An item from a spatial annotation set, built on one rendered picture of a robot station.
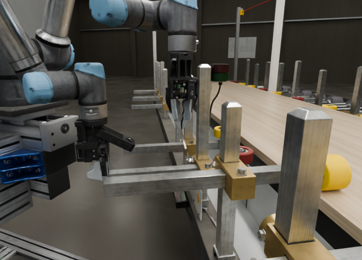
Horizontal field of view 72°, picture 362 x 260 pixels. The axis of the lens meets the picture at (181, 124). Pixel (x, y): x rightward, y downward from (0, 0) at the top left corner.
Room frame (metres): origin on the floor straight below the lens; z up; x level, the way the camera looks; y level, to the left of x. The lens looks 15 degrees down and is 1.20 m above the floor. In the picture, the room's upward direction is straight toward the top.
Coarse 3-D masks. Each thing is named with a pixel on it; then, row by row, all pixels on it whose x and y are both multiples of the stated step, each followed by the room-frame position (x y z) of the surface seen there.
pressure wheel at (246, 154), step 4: (240, 148) 0.75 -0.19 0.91; (244, 148) 0.77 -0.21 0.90; (248, 148) 0.77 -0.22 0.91; (240, 152) 0.73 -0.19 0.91; (244, 152) 0.74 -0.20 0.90; (248, 152) 0.73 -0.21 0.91; (252, 152) 0.73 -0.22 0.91; (240, 156) 0.72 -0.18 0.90; (244, 156) 0.72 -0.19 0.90; (248, 156) 0.72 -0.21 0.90; (252, 156) 0.73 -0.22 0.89; (244, 160) 0.72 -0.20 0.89; (248, 160) 0.72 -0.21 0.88; (252, 160) 0.73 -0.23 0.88
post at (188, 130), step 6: (192, 114) 1.01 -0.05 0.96; (192, 120) 1.01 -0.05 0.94; (186, 126) 1.00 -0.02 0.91; (192, 126) 1.01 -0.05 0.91; (186, 132) 1.00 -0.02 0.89; (192, 132) 1.01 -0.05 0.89; (186, 138) 1.00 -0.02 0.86; (192, 138) 1.01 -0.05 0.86; (186, 156) 1.00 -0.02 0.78; (192, 156) 1.01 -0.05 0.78
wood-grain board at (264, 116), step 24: (240, 96) 1.92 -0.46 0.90; (264, 96) 1.92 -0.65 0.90; (216, 120) 1.25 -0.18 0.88; (264, 120) 1.16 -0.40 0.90; (336, 120) 1.16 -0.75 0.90; (360, 120) 1.16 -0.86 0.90; (264, 144) 0.83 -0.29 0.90; (336, 144) 0.83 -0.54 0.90; (360, 144) 0.83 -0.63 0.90; (360, 168) 0.63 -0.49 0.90; (336, 192) 0.50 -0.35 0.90; (360, 192) 0.50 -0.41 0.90; (336, 216) 0.43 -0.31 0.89; (360, 216) 0.42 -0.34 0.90; (360, 240) 0.38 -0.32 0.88
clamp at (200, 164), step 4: (196, 160) 0.75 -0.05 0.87; (200, 160) 0.75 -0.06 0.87; (204, 160) 0.75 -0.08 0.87; (208, 160) 0.75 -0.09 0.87; (196, 164) 0.74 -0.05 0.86; (200, 164) 0.72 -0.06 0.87; (204, 164) 0.72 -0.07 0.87; (200, 168) 0.69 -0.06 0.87; (204, 168) 0.69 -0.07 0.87; (212, 168) 0.69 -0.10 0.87
